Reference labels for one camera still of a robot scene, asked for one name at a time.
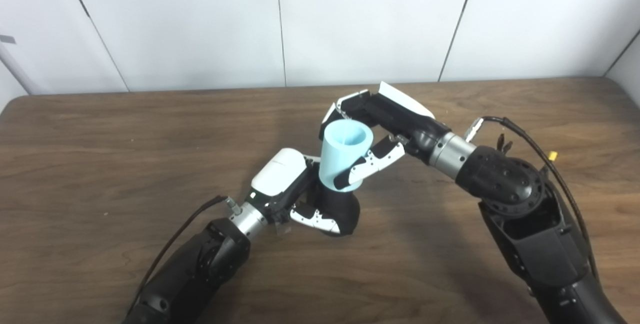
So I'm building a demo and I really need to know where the black funnel-shaped vase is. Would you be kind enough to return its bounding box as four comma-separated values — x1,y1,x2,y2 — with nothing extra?
304,180,361,238

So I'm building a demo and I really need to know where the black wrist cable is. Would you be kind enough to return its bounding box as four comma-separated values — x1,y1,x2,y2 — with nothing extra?
124,194,242,317
464,116,599,281

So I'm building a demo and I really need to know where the light blue cylinder cup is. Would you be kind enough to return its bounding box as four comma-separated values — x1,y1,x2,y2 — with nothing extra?
318,119,375,194

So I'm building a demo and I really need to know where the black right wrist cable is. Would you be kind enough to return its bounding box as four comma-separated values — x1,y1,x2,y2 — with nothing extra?
464,116,599,281

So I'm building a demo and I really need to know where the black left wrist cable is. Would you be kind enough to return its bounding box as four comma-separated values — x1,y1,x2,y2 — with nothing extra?
124,194,242,317

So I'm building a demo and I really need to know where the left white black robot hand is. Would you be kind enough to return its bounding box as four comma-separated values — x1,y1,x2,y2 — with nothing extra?
244,147,347,238

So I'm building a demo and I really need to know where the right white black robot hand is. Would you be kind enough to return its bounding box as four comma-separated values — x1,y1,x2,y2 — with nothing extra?
318,81,452,191

